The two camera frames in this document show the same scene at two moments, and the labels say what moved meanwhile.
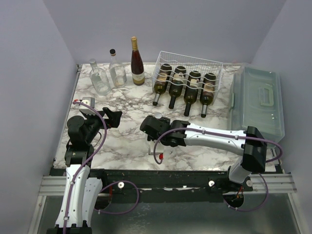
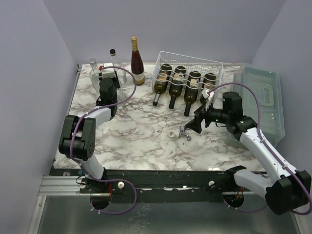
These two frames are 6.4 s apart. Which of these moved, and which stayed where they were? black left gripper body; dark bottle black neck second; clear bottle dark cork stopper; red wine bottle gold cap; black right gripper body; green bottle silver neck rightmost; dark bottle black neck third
Moved: black left gripper body; black right gripper body
Stayed: clear bottle dark cork stopper; dark bottle black neck third; red wine bottle gold cap; dark bottle black neck second; green bottle silver neck rightmost
